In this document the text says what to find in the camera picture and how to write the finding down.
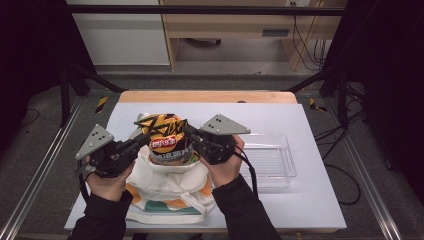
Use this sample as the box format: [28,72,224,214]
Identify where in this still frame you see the black looped floor cable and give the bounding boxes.
[324,162,362,206]

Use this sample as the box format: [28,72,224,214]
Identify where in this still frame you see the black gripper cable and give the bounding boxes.
[76,159,92,202]
[233,145,260,198]

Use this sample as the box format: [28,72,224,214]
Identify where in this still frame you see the yellow black chip bag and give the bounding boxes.
[134,113,198,167]

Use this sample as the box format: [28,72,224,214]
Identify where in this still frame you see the black horizontal frame bar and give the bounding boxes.
[64,4,346,17]

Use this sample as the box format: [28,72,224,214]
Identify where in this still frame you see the white table mat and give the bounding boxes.
[64,102,348,232]

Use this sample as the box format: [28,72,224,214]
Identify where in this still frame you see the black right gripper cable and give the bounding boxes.
[233,145,260,198]

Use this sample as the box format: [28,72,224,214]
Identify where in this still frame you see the white cabinet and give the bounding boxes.
[65,0,171,67]

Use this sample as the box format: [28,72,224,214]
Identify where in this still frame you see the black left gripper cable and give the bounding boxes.
[76,159,92,202]

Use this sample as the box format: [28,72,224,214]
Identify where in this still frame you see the person's left hand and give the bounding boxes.
[85,159,136,202]

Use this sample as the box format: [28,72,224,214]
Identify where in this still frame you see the aluminium rail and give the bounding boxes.
[0,96,85,240]
[324,98,404,240]

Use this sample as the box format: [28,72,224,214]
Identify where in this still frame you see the black cables by desk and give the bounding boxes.
[291,1,330,71]

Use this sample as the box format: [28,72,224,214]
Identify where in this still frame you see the yellow black tape strip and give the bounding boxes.
[308,97,328,113]
[95,96,109,114]

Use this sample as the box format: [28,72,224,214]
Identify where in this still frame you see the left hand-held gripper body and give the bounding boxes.
[75,123,138,179]

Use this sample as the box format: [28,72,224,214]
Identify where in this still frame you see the black metal frame stand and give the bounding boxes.
[282,63,352,130]
[59,63,128,128]

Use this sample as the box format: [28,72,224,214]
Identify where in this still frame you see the black curtain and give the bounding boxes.
[0,0,97,158]
[320,0,424,201]

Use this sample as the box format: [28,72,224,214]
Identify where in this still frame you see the person's right hand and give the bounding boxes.
[199,134,246,189]

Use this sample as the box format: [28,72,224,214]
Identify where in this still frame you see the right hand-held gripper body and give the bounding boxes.
[198,113,252,166]

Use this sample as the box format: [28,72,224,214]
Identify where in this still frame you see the light wooden desk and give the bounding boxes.
[159,0,348,72]

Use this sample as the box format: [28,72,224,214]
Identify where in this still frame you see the white tote bag colourful blobs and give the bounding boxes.
[124,113,218,225]

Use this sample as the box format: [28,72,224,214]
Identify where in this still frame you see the black floor cables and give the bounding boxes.
[313,82,368,162]

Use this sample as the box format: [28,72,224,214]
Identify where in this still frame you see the clear plastic bin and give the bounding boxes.
[233,133,298,190]

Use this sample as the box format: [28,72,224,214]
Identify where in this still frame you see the thin black floor cable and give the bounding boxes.
[21,107,41,128]

